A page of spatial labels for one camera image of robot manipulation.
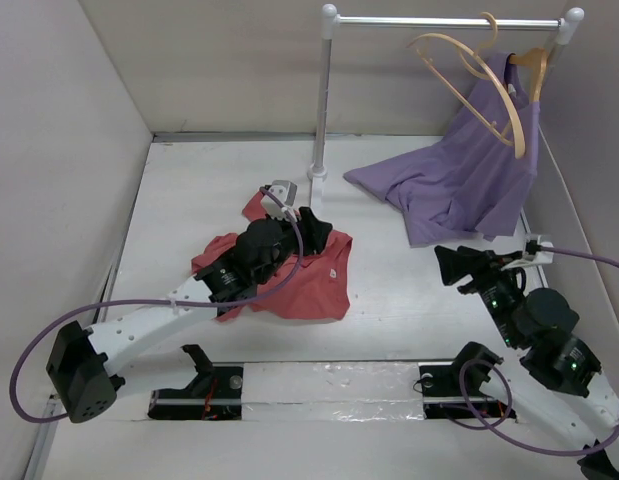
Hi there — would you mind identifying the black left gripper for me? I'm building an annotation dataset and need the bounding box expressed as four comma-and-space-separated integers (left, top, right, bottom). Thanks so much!
255, 207, 329, 286

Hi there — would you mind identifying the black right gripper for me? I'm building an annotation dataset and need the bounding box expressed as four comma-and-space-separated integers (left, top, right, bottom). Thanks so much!
433, 241, 523, 346

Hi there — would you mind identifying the red t shirt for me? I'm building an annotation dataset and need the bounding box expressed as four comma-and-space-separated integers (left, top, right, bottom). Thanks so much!
191, 192, 353, 321

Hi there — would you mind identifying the light wooden hanger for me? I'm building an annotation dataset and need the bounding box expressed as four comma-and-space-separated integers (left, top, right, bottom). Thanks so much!
407, 12, 527, 159

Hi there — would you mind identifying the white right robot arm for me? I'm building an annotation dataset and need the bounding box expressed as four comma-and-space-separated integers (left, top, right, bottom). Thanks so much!
421, 236, 619, 479

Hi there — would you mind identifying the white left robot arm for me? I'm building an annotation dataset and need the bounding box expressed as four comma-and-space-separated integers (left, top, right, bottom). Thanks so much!
46, 207, 333, 424

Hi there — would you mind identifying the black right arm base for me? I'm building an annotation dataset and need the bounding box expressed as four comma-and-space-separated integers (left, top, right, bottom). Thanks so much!
413, 362, 507, 421

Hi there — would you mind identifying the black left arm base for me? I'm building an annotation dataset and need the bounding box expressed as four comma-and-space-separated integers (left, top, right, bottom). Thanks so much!
147, 344, 244, 421

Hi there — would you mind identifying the purple t shirt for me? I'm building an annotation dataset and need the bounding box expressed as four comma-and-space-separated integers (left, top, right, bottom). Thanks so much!
344, 53, 540, 247

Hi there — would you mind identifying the orange wooden hanger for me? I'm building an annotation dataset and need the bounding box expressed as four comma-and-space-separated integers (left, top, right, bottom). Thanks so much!
508, 48, 548, 102

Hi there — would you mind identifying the white metal clothes rack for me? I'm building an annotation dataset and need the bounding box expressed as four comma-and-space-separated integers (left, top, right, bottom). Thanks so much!
307, 4, 585, 214

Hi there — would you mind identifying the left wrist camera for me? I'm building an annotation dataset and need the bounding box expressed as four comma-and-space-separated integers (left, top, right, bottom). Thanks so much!
260, 180, 297, 220

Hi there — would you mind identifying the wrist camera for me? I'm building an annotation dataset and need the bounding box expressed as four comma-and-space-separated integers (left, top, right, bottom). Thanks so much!
521, 234, 553, 266
260, 180, 297, 220

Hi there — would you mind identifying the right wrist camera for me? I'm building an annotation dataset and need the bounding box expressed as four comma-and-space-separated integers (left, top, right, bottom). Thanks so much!
521, 234, 553, 266

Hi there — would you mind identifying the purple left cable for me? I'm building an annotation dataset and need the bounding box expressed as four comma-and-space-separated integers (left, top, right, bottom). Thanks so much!
9, 185, 305, 425

